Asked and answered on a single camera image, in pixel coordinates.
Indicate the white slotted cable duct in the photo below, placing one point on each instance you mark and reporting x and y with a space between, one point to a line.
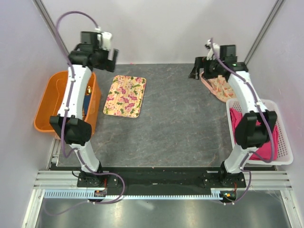
102 194

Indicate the orange plastic basin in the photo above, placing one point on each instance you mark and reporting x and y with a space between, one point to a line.
53 97

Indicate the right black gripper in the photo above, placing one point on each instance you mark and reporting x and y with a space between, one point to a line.
200 62

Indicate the floral rectangular tray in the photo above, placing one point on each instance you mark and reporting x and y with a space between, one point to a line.
125 96

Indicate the gold spoon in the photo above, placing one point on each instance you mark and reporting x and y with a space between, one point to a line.
88 90

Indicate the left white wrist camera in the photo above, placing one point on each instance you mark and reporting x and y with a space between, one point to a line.
104 38

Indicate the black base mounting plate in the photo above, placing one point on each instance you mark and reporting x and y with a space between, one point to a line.
161 180

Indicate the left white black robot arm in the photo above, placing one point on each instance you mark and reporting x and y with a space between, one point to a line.
92 52

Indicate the white perforated plastic basket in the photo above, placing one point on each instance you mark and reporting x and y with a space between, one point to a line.
284 154

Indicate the dark blue paper napkin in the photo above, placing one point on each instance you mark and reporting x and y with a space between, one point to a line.
86 103

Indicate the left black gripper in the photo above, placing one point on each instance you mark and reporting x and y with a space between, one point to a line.
108 65

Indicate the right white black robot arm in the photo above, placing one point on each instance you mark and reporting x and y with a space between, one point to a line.
253 134

